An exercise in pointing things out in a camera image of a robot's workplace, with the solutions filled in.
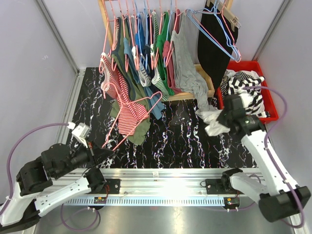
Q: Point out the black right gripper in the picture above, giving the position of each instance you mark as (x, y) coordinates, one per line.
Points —
(221, 118)

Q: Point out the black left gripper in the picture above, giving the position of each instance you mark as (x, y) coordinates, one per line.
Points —
(101, 155)

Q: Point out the white plain tank top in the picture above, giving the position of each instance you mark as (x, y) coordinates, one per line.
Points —
(214, 128)

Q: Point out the black white wide-striped top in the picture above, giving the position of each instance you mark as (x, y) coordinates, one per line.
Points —
(243, 83)

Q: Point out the purple black striped tank top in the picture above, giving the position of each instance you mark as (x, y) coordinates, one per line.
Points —
(224, 86)

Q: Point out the grey tank top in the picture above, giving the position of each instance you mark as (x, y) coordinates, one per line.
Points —
(187, 79)

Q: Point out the pink wire hanger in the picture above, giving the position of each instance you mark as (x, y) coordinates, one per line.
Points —
(130, 114)
(206, 50)

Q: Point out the light blue wire hanger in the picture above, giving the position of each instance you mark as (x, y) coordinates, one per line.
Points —
(219, 7)
(190, 14)

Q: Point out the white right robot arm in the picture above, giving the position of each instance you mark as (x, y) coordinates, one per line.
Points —
(281, 196)

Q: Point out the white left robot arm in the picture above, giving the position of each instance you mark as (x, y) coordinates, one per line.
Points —
(33, 196)

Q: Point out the olive green tank top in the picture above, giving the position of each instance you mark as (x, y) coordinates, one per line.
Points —
(121, 64)

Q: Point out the red white striped tank top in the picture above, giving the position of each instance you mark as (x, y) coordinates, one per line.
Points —
(116, 77)

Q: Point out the light blue tank top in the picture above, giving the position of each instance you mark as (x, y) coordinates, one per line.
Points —
(143, 81)

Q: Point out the green white striped tank top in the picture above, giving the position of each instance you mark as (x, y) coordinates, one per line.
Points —
(156, 80)

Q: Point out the maroon tank top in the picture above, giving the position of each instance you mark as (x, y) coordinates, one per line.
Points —
(168, 62)

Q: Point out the wooden clothes rack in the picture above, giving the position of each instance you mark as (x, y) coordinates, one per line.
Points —
(109, 39)

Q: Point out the black garment on rack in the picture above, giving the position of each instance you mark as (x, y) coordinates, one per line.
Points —
(215, 70)

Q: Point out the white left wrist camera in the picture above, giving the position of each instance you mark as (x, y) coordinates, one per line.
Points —
(80, 132)

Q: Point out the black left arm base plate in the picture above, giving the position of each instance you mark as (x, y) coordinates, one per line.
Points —
(112, 185)

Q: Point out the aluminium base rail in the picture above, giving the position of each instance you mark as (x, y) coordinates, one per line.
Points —
(168, 182)

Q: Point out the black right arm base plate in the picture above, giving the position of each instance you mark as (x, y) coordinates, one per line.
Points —
(215, 187)

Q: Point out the white slotted cable duct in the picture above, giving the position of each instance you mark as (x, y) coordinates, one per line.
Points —
(204, 201)

